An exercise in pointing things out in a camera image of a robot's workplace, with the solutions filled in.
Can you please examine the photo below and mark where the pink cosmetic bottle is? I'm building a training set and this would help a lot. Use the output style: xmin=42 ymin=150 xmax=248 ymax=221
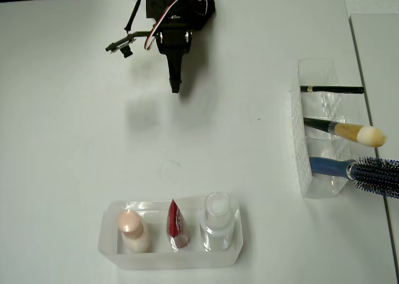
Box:
xmin=117 ymin=208 xmax=153 ymax=253

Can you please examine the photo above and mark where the makeup brush with tan bristles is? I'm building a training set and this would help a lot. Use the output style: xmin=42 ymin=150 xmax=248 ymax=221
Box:
xmin=303 ymin=117 xmax=387 ymax=149

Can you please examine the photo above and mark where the clear spray bottle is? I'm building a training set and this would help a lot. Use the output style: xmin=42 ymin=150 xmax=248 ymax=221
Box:
xmin=199 ymin=192 xmax=235 ymax=252

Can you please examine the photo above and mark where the thin dark blue brush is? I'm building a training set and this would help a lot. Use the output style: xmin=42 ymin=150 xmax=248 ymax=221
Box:
xmin=300 ymin=85 xmax=365 ymax=94

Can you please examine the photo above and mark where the red hand cream tube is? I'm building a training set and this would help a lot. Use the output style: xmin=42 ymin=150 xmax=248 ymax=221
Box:
xmin=166 ymin=198 xmax=190 ymax=250

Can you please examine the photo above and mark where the clear acrylic organizer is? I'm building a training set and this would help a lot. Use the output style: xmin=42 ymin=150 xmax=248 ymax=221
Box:
xmin=289 ymin=57 xmax=352 ymax=200

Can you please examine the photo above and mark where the translucent white plastic bin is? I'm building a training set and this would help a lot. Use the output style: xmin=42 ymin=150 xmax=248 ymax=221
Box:
xmin=97 ymin=195 xmax=244 ymax=271

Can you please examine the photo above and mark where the blue round hairbrush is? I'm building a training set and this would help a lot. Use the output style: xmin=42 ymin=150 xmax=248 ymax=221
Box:
xmin=309 ymin=155 xmax=399 ymax=200

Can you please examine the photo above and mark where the red white servo cable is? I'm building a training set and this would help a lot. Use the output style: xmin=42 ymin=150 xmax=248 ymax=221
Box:
xmin=143 ymin=0 xmax=188 ymax=51

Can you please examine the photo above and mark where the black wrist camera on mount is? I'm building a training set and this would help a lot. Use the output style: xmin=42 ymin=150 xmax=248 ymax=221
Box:
xmin=105 ymin=30 xmax=156 ymax=59

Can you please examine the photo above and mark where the black camera cable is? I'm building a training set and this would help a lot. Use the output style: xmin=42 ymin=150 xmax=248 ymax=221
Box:
xmin=123 ymin=0 xmax=148 ymax=34

